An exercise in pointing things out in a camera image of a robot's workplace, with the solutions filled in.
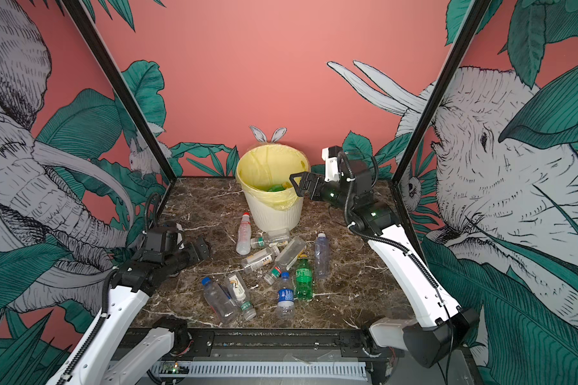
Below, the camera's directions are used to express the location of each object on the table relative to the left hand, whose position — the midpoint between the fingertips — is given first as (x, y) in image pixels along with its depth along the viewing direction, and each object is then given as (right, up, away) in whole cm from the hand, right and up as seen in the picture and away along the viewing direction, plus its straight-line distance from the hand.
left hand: (201, 246), depth 77 cm
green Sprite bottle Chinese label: (+22, +21, +27) cm, 41 cm away
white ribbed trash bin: (+22, +6, +24) cm, 33 cm away
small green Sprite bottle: (+34, -14, +5) cm, 37 cm away
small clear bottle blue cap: (+28, -21, +3) cm, 35 cm away
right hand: (+32, +22, -11) cm, 41 cm away
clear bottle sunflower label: (+28, -7, +13) cm, 32 cm away
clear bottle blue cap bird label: (+6, -21, +4) cm, 22 cm away
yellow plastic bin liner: (+18, +29, +21) cm, 40 cm away
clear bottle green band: (+21, 0, +21) cm, 29 cm away
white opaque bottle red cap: (+11, -2, +13) cm, 17 cm away
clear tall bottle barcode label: (+41, -6, +13) cm, 44 cm away
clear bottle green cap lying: (+13, -17, +3) cm, 21 cm away
